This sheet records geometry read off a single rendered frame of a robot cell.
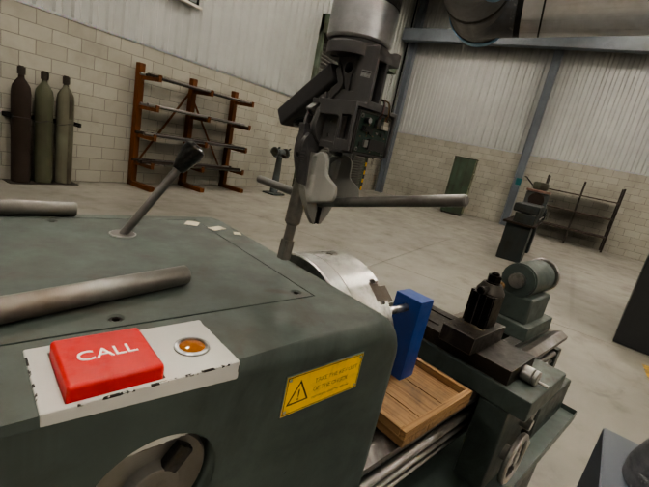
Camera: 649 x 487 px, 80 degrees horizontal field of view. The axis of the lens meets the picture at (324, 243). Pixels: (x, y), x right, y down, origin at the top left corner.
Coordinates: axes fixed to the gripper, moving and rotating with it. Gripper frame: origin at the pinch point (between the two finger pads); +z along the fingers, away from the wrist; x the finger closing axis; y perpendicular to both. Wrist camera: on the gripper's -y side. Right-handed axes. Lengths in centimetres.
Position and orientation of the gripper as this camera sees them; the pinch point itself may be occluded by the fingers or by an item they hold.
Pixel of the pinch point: (313, 212)
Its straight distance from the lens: 51.2
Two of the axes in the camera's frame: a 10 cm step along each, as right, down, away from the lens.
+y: 6.6, 3.1, -6.8
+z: -2.0, 9.5, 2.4
